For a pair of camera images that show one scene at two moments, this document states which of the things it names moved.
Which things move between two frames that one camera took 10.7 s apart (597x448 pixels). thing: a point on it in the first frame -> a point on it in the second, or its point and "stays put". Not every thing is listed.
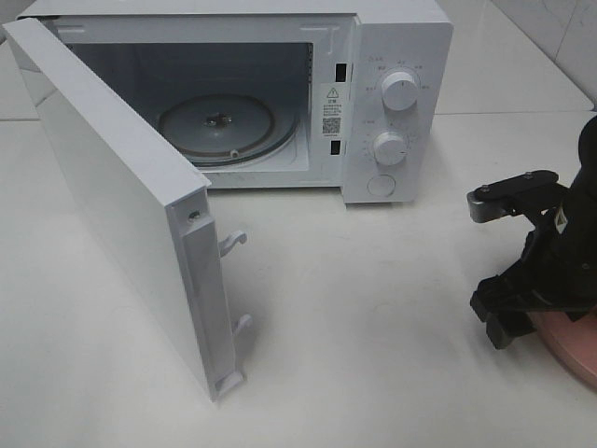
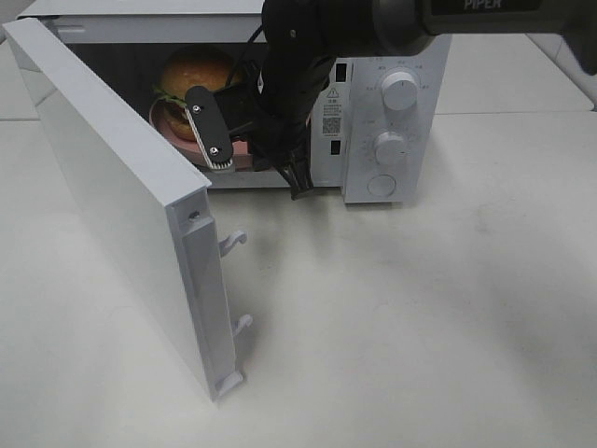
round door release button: [381, 185] stays put
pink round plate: [574, 342] -> [242, 156]
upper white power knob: [399, 91] stays put
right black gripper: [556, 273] -> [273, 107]
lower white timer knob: [390, 148] stays put
